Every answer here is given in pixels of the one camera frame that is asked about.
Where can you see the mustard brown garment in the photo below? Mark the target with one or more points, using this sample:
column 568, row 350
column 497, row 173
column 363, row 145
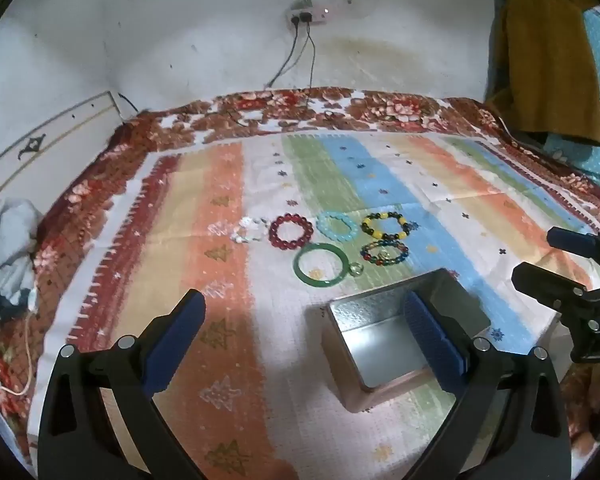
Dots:
column 545, row 60

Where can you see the square metal tin box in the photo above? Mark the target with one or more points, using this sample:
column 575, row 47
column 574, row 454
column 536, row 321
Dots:
column 350, row 365

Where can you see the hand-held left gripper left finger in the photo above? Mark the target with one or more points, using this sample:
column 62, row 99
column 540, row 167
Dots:
column 175, row 345

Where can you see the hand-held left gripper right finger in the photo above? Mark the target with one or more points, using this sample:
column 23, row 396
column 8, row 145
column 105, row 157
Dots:
column 432, row 340

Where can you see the striped patterned cloth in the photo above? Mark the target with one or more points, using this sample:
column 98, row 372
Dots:
column 330, row 105

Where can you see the green jade bangle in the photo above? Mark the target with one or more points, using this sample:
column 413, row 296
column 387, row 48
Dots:
column 305, row 279

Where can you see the grey crumpled cloth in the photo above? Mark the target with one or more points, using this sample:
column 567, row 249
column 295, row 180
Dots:
column 5, row 245

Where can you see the striped pastel cloth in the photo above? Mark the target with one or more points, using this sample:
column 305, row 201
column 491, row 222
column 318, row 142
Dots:
column 220, row 280

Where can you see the white wall power strip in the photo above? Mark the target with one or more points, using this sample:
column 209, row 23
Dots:
column 307, row 14

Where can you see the white wooden headboard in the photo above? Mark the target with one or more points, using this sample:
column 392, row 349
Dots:
column 40, row 160

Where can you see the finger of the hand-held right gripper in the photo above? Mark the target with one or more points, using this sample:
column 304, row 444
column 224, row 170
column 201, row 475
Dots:
column 545, row 282
column 575, row 242

